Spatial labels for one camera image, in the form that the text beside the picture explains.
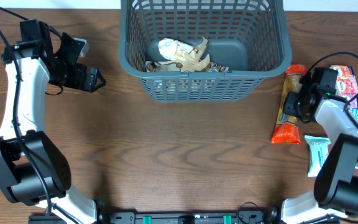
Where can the orange yellow snack package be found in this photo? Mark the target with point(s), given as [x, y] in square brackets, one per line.
[286, 128]

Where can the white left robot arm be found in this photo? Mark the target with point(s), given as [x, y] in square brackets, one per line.
[33, 171]

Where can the multicolour tissue pack bundle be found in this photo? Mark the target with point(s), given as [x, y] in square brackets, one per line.
[346, 86]

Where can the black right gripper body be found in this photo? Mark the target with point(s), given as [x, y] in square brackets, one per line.
[294, 106]

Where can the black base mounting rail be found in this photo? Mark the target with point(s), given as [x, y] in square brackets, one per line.
[246, 216]

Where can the grey plastic mesh basket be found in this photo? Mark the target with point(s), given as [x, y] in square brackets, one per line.
[248, 36]

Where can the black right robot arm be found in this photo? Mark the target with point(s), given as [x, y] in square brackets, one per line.
[335, 193]

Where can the brown white snack pouch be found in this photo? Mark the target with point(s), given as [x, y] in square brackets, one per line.
[214, 67]
[169, 66]
[185, 57]

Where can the white wet wipes pack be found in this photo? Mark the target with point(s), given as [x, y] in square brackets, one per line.
[318, 149]

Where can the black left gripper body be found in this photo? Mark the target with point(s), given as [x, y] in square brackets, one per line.
[69, 74]

